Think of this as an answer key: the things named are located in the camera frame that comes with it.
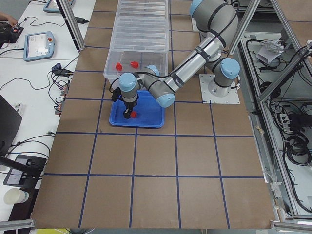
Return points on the aluminium frame post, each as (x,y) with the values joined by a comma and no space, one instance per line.
(71,23)

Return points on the clear plastic storage box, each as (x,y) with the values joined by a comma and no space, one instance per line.
(119,62)

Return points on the black monitor stand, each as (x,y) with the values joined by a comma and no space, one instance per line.
(25,170)

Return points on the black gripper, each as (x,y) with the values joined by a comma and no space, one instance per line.
(129,106)

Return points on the far teach pendant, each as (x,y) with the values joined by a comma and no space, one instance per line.
(51,7)

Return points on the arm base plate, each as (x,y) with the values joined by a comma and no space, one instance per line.
(194,25)
(213,94)

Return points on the crumpled white paper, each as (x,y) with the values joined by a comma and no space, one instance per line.
(270,50)

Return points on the red block in box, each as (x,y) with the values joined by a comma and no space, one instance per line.
(119,66)
(134,64)

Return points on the person hand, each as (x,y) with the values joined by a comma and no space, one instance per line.
(8,18)

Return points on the teach pendant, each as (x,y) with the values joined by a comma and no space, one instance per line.
(51,7)
(38,46)

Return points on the white paper cup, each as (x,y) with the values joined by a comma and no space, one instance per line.
(15,196)

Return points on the black power adapter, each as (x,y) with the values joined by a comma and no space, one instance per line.
(81,20)

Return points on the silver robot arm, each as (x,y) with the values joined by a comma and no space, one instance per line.
(219,21)

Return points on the clear plastic box lid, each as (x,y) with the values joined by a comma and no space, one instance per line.
(141,25)

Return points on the near teach pendant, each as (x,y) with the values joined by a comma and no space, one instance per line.
(38,46)

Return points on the blue plastic tray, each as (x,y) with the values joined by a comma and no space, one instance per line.
(149,114)

